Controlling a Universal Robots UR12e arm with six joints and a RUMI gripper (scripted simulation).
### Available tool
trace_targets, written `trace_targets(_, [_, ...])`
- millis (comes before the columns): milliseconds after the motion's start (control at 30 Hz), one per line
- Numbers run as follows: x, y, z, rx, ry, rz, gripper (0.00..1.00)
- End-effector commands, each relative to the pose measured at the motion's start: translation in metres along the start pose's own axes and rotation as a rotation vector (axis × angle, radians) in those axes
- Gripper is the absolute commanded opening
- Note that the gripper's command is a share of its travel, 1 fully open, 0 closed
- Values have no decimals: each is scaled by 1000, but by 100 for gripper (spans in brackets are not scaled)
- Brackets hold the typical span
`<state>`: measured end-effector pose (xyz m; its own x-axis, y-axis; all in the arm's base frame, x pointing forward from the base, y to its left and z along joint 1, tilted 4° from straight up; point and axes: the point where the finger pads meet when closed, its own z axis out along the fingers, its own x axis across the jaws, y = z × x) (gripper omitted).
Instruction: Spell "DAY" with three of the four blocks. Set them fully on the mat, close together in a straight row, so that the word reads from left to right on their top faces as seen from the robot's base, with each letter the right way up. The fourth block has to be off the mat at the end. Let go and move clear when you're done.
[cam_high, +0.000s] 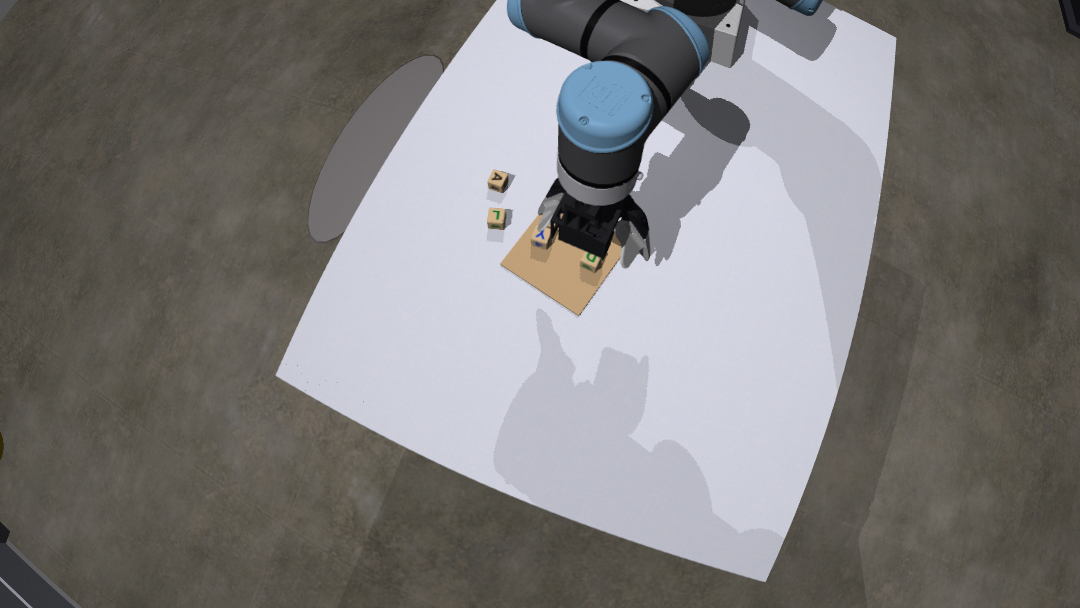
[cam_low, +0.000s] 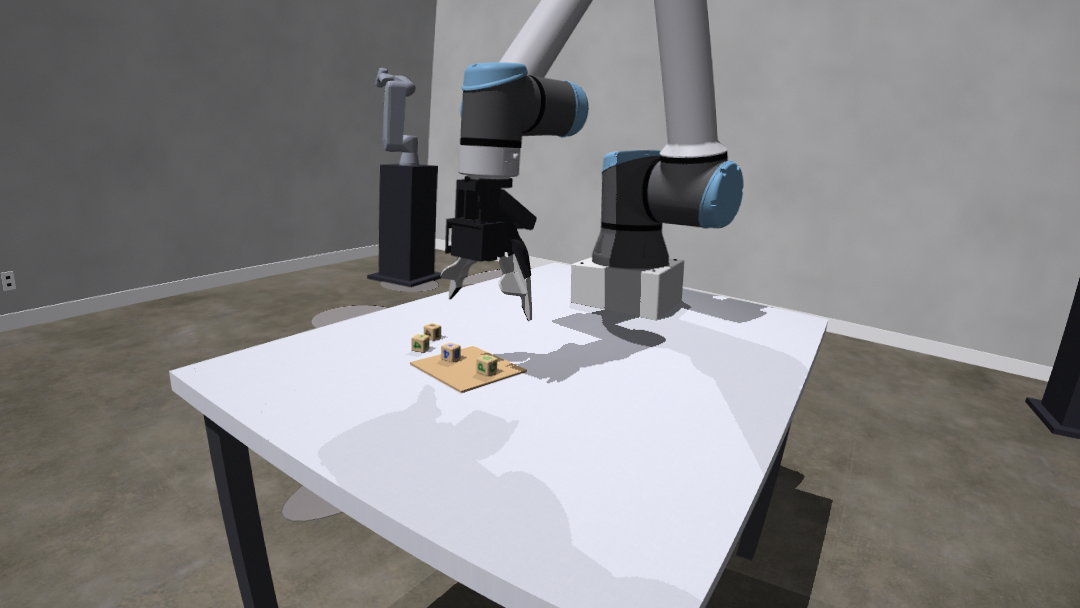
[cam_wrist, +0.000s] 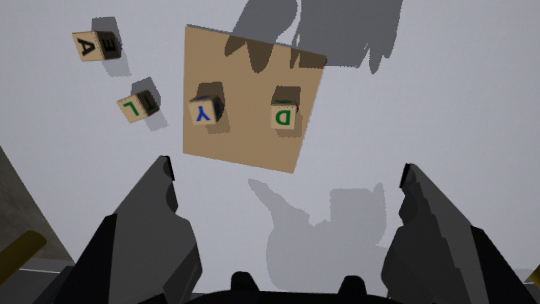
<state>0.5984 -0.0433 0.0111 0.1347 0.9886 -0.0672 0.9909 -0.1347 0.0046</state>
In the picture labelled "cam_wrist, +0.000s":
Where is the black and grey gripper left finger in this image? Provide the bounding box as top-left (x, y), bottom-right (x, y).
top-left (53, 155), bottom-right (203, 304)

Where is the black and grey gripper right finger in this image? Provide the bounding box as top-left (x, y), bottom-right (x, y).
top-left (381, 163), bottom-right (537, 304)

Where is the tan flat mat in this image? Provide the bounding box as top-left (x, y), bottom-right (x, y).
top-left (183, 26), bottom-right (327, 173)

